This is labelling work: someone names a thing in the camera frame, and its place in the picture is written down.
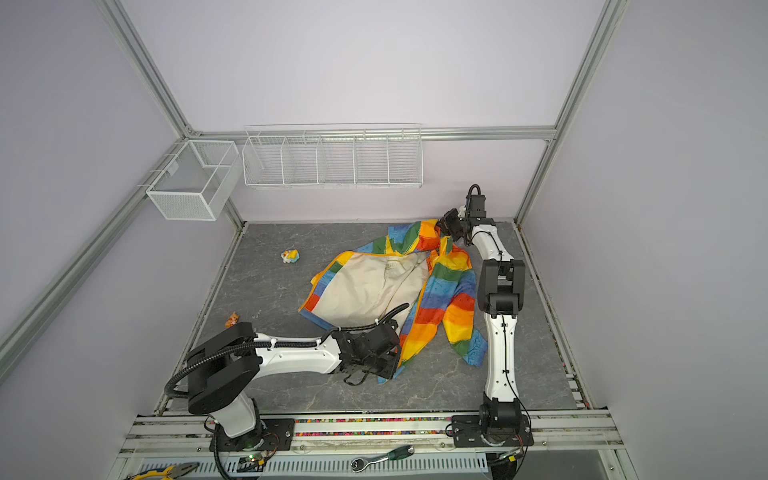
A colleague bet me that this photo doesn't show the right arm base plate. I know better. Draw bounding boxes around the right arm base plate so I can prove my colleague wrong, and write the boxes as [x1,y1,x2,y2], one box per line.
[446,414,534,448]

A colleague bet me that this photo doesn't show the rainbow striped jacket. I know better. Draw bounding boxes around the rainbow striped jacket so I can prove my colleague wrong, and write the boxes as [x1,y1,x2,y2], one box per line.
[299,220,488,372]

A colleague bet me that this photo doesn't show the long white wire basket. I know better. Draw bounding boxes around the long white wire basket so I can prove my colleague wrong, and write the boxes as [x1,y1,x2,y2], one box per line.
[241,123,424,189]

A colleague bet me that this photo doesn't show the white slotted cable duct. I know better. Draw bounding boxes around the white slotted cable duct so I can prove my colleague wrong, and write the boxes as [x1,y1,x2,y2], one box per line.
[136,453,490,479]

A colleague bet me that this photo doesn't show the small orange toy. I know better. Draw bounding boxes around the small orange toy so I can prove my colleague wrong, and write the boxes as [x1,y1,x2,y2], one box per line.
[225,313,240,328]

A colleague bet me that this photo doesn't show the small yellow duck toy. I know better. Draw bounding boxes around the small yellow duck toy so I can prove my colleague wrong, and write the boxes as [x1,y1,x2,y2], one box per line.
[281,249,300,264]

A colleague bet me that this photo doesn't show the white mesh box basket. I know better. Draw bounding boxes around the white mesh box basket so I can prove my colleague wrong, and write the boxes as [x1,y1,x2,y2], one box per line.
[147,140,243,221]

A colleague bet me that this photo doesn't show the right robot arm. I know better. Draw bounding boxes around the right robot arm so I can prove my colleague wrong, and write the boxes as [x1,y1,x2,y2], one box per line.
[438,184,532,448]

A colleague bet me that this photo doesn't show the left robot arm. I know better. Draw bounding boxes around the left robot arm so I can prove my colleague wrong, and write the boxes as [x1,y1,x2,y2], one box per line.
[164,303,409,439]

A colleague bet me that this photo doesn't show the yellow handled pliers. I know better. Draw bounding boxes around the yellow handled pliers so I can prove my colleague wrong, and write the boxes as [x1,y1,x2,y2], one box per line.
[128,462,200,480]

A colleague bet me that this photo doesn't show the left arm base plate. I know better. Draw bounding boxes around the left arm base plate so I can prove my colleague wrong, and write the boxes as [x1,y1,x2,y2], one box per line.
[209,417,296,453]

